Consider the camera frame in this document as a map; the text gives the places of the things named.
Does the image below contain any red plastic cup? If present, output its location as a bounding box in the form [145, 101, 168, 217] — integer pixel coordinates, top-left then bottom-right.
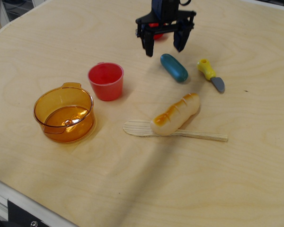
[88, 62, 124, 101]

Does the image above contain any orange transparent toy pot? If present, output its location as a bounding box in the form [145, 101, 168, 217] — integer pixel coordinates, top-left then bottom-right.
[34, 82, 96, 143]

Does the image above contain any red toy apple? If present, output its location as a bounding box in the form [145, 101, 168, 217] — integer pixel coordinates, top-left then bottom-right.
[148, 23, 166, 40]

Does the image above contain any aluminium table frame rail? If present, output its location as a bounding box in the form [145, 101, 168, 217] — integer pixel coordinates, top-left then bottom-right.
[0, 181, 76, 227]

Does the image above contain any wooden spatula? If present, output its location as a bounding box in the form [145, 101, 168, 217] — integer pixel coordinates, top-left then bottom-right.
[123, 120, 228, 142]

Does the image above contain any black metal corner bracket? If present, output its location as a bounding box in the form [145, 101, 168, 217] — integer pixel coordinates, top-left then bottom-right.
[8, 200, 48, 227]

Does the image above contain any toy bread loaf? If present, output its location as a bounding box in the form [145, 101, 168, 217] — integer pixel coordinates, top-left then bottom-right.
[150, 93, 200, 136]

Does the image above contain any green toy cucumber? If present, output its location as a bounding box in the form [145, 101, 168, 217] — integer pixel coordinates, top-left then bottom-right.
[160, 53, 188, 83]

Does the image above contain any yellow handled toy knife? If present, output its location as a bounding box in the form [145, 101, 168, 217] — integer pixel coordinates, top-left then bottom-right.
[197, 59, 225, 93]

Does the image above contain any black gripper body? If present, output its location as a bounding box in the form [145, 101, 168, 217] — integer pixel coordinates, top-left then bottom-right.
[135, 0, 196, 37]

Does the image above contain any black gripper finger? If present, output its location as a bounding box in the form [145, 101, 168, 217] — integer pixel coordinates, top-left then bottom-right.
[141, 31, 154, 57]
[173, 20, 191, 52]

